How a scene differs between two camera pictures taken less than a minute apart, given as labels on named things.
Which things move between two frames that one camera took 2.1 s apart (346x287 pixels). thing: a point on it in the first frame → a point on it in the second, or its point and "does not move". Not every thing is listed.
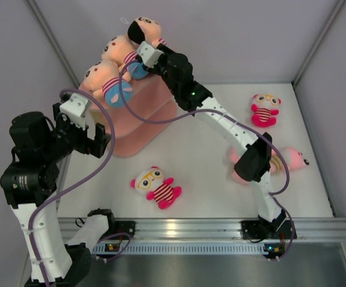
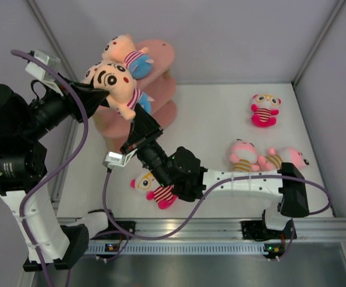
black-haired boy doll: [146, 30] → [123, 96]
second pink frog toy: [293, 158] does not move
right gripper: [162, 58] → [144, 133]
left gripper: [87, 146] → [91, 96]
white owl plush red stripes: [151, 181] does not move
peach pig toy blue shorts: [121, 50] does not move
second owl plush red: [264, 107] does not move
